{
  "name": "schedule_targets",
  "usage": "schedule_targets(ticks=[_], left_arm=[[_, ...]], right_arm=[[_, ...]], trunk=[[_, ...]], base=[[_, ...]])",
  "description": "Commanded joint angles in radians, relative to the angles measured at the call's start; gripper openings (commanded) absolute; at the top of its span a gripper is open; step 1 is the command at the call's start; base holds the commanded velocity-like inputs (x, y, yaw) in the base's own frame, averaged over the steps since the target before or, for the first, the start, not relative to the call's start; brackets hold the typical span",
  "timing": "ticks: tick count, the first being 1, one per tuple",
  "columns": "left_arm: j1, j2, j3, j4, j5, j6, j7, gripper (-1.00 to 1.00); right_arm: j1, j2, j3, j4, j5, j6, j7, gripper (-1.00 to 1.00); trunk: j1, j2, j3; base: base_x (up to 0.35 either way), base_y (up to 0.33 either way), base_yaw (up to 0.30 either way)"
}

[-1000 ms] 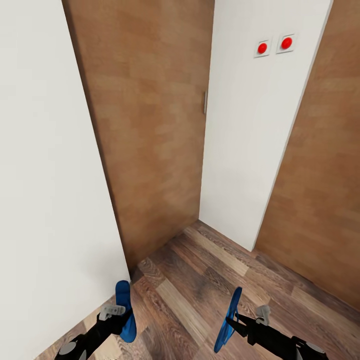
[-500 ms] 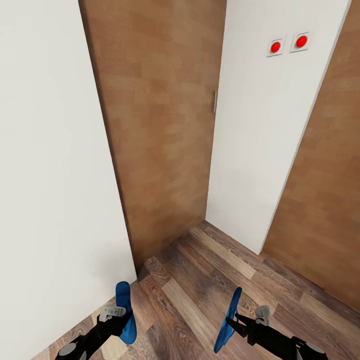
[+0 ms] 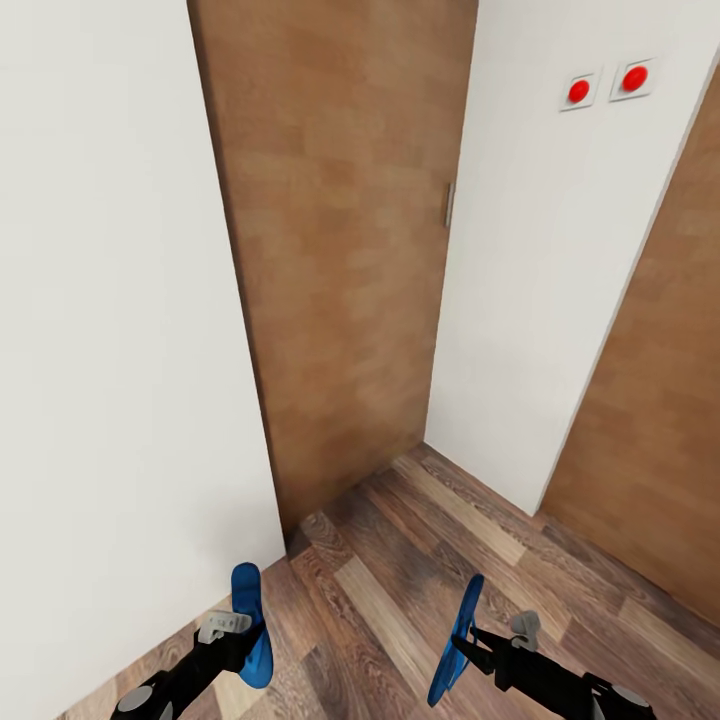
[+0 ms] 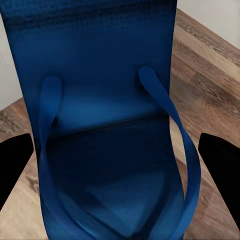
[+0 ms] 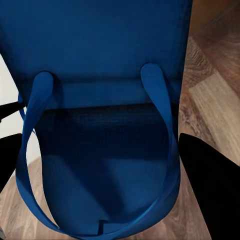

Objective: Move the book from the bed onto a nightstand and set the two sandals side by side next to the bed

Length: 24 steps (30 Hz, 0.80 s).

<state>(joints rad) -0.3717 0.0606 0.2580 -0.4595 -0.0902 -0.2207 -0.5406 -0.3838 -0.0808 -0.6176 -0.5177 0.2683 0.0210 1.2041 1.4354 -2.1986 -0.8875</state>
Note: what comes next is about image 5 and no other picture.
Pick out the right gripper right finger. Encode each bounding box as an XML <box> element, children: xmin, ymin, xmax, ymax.
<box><xmin>178</xmin><ymin>133</ymin><xmax>240</xmax><ymax>240</ymax></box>

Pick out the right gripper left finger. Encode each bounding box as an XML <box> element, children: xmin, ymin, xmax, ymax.
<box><xmin>0</xmin><ymin>133</ymin><xmax>22</xmax><ymax>193</ymax></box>

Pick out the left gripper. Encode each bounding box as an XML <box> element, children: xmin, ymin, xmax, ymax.
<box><xmin>0</xmin><ymin>102</ymin><xmax>26</xmax><ymax>122</ymax></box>

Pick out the sandal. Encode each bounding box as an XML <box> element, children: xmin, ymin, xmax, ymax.
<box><xmin>17</xmin><ymin>93</ymin><xmax>26</xmax><ymax>120</ymax></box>
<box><xmin>0</xmin><ymin>0</ymin><xmax>193</xmax><ymax>240</ymax></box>

